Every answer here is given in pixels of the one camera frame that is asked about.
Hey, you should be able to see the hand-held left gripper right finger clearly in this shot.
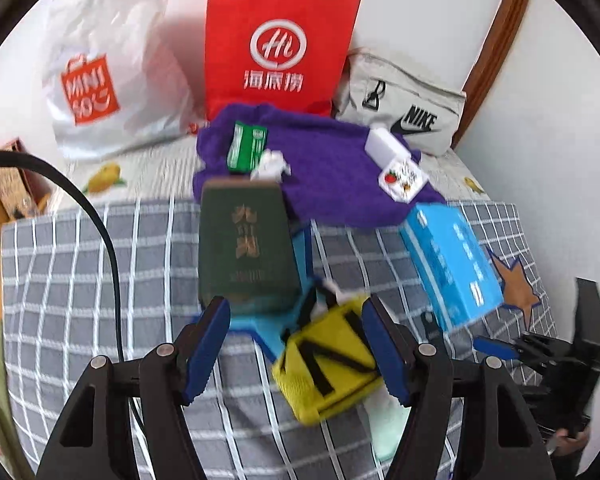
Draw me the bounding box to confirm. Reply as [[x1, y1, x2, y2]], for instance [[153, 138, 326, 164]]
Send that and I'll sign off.
[[362, 294, 556, 480]]

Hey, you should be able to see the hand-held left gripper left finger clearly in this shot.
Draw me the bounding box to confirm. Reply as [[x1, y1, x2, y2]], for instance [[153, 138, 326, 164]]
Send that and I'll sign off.
[[32, 296, 232, 480]]

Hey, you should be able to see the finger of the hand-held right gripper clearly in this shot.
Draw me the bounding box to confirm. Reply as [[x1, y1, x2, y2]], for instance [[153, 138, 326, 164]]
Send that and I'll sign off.
[[474, 337, 522, 362]]

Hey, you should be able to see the yellow pouch with black straps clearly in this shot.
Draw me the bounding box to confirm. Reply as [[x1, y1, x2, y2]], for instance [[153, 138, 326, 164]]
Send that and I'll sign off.
[[272, 296, 386, 427]]

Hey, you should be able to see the light green cloth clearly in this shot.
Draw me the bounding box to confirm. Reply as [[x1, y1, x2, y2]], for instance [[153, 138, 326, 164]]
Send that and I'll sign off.
[[367, 400, 411, 461]]

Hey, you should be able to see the white fruit print packet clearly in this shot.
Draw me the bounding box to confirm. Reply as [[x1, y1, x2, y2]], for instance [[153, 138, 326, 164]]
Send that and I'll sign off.
[[380, 157, 429, 203]]

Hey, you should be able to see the white glove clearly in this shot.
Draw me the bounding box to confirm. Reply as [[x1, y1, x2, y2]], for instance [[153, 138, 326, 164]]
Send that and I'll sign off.
[[250, 150, 293, 181]]

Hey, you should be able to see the white sponge block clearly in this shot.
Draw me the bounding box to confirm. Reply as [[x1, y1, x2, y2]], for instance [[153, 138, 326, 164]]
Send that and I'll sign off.
[[365, 127, 412, 166]]

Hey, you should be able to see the green tissue packet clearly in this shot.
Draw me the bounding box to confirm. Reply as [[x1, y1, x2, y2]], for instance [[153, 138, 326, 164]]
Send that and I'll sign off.
[[228, 121, 270, 172]]

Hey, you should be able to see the person's right hand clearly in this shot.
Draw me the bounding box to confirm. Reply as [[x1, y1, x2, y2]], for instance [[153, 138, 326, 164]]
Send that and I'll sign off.
[[554, 429, 588, 457]]

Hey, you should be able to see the blue tissue box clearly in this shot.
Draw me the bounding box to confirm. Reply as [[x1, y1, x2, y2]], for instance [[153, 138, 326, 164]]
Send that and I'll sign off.
[[400, 203, 504, 332]]

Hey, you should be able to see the dark green tin box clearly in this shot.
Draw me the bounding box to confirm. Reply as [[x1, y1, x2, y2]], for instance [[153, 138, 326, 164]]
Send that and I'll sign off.
[[198, 180, 303, 317]]

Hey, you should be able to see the blue star mat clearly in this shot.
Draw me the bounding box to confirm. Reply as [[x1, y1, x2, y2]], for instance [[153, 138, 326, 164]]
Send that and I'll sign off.
[[190, 220, 341, 361]]

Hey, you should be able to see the grey checked blanket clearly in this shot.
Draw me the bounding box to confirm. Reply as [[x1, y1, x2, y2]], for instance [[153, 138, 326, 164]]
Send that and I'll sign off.
[[0, 197, 556, 480]]

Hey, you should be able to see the purple towel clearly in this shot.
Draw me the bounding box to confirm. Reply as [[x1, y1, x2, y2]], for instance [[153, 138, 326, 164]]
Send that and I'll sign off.
[[192, 103, 448, 228]]

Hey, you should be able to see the fruit print bed sheet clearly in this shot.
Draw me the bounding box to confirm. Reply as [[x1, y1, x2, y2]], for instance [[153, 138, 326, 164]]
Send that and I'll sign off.
[[55, 130, 486, 211]]

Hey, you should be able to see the grey canvas bag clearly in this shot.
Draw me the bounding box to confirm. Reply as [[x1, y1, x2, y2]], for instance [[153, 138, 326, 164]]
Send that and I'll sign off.
[[332, 49, 467, 155]]

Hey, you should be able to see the white plastic shopping bag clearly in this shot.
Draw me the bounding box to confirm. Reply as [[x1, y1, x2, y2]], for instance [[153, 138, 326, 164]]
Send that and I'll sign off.
[[42, 0, 196, 161]]

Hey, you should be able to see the red paper shopping bag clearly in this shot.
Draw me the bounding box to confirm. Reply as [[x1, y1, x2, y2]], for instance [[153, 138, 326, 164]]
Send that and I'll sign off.
[[204, 0, 361, 121]]

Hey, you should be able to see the black cable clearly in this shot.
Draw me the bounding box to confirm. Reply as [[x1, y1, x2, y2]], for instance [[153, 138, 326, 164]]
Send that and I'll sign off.
[[0, 151, 146, 431]]

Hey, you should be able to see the wooden door frame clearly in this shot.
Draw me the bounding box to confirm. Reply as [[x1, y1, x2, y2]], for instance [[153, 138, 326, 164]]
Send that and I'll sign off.
[[452, 0, 533, 148]]

